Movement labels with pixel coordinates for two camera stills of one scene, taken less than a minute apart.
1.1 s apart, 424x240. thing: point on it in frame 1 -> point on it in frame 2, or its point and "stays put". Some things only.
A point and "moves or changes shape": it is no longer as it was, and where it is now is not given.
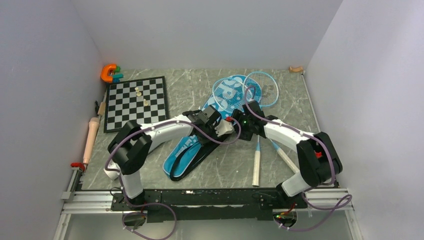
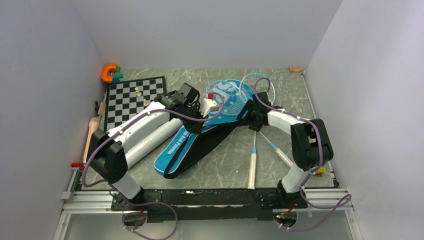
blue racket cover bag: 227,95 moves or changes shape
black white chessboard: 141,100 stays put
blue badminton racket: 233,94 moves or changes shape
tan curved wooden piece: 299,69 stays put
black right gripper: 238,115 -> 254,125
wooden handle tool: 101,110 stays put
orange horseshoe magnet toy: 104,76 stays put
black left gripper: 214,136 -> 196,108
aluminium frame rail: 76,200 stays put
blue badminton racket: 261,87 stays put
